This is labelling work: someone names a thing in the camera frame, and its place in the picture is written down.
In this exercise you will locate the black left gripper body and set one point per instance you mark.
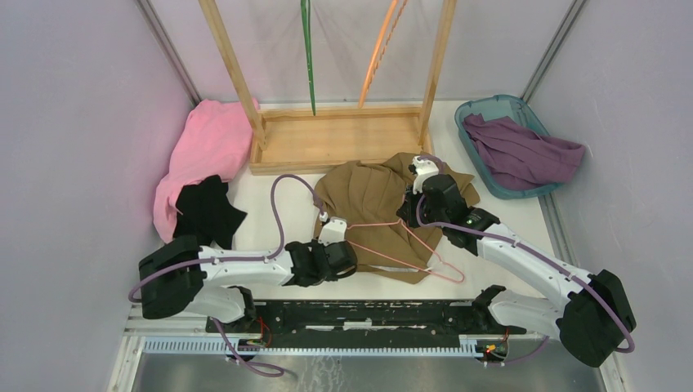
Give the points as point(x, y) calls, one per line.
point(322, 276)

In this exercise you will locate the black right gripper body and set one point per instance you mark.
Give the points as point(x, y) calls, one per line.
point(411, 218)

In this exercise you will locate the pink thin hanger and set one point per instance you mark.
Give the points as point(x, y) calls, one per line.
point(393, 250)

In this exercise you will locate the tan brown pleated skirt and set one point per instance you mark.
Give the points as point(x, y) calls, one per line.
point(366, 192)

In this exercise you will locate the orange wavy hanger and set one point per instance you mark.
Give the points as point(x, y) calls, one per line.
point(390, 21)

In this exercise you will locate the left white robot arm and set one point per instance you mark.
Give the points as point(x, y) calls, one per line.
point(184, 276)

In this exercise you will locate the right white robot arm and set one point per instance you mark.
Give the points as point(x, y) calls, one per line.
point(588, 313)

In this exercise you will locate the green hanger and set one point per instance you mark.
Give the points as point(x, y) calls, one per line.
point(305, 8)

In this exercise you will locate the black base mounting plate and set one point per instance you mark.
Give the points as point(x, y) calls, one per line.
point(368, 324)

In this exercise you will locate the purple garment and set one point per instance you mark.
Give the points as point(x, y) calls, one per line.
point(520, 159)

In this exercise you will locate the wooden clothes rack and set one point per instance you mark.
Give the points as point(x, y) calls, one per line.
point(314, 140)

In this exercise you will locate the teal plastic bin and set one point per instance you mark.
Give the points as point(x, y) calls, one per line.
point(500, 106)

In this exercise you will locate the black garment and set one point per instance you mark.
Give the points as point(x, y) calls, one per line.
point(204, 211)

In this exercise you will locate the pink garment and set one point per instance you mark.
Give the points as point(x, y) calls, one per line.
point(216, 140)

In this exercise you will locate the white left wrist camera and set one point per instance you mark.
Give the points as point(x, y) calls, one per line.
point(333, 229)

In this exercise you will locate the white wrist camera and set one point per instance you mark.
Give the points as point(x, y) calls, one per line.
point(423, 167)
point(333, 229)

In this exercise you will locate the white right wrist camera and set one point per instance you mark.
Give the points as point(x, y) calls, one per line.
point(423, 167)

